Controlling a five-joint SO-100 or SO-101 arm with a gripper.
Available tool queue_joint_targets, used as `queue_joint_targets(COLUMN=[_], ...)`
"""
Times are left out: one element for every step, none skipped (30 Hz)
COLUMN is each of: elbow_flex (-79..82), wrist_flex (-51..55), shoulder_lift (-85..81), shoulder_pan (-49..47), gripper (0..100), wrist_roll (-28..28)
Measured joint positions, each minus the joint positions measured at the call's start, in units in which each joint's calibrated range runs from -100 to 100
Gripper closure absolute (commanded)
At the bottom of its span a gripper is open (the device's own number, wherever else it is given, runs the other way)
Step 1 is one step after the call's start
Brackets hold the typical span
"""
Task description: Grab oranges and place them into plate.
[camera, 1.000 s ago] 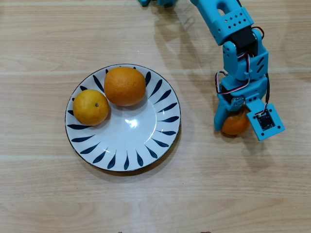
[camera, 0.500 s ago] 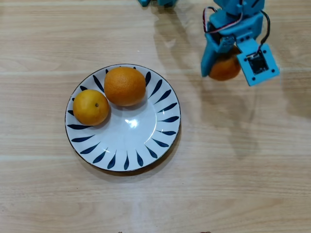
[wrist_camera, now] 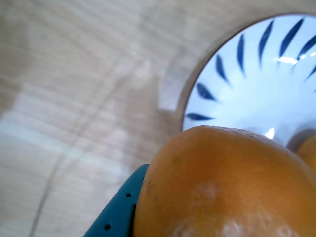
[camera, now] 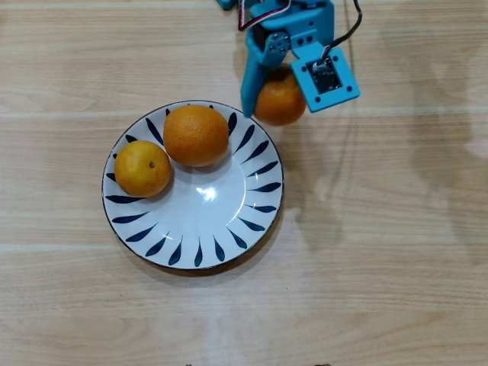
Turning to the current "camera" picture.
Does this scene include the small yellowish orange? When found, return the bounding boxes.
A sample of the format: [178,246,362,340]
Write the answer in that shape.
[114,140,172,199]

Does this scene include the large deep orange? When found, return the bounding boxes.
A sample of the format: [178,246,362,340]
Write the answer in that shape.
[162,104,230,169]

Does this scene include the small orange with stem dot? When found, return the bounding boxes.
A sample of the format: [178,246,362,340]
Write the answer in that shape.
[254,70,308,127]

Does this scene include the red white black servo wire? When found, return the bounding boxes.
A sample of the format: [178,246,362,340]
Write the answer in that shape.
[236,0,293,32]

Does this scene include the white plate blue leaf pattern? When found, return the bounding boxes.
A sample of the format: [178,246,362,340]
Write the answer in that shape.
[101,100,285,271]

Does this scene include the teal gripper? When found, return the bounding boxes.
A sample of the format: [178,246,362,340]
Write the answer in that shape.
[239,0,336,118]

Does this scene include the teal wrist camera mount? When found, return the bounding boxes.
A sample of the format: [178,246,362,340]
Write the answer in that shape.
[289,40,361,114]

